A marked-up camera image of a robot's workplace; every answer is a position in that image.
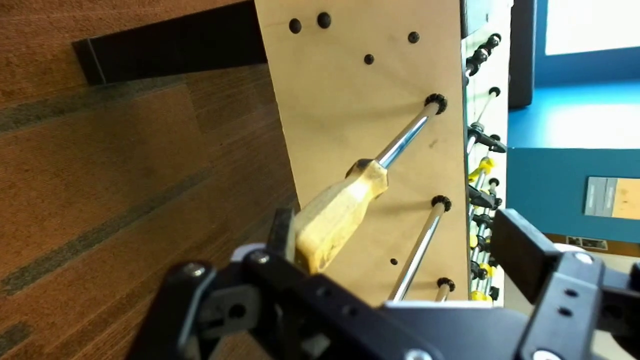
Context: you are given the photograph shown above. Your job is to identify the steel rod two black players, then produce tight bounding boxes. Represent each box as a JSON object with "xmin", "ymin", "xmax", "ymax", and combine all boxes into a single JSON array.
[{"xmin": 386, "ymin": 186, "xmax": 500, "ymax": 305}]

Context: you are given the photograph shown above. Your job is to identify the wooden foosball table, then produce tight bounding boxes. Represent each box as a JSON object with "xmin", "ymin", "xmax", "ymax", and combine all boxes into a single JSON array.
[{"xmin": 71, "ymin": 0, "xmax": 517, "ymax": 308}]

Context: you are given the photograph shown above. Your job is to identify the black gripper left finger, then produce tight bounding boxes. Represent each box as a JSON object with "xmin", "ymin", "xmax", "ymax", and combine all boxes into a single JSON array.
[{"xmin": 127, "ymin": 206, "xmax": 403, "ymax": 360}]

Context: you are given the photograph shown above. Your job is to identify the black score counter beads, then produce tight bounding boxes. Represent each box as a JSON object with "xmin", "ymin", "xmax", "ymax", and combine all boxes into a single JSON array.
[{"xmin": 465, "ymin": 32, "xmax": 505, "ymax": 75}]

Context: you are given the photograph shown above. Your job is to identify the bright window pane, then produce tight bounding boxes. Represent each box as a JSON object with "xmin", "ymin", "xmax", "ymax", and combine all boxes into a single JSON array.
[{"xmin": 544, "ymin": 0, "xmax": 640, "ymax": 57}]

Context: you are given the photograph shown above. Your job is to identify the steel rod three yellow players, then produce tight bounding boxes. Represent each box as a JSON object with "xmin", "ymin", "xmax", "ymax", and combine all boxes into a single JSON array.
[{"xmin": 432, "ymin": 156, "xmax": 497, "ymax": 304}]

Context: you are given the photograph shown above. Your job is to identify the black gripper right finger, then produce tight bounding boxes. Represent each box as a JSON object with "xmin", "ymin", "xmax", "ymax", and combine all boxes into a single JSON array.
[{"xmin": 492, "ymin": 206, "xmax": 640, "ymax": 360}]

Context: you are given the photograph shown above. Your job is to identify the framed wall notice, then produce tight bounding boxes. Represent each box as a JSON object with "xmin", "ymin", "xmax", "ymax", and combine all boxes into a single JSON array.
[{"xmin": 585, "ymin": 176, "xmax": 640, "ymax": 221}]

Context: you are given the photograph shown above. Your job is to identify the steel rod three black players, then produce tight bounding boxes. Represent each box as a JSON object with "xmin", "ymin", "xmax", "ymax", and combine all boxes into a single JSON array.
[{"xmin": 293, "ymin": 86, "xmax": 508, "ymax": 275}]

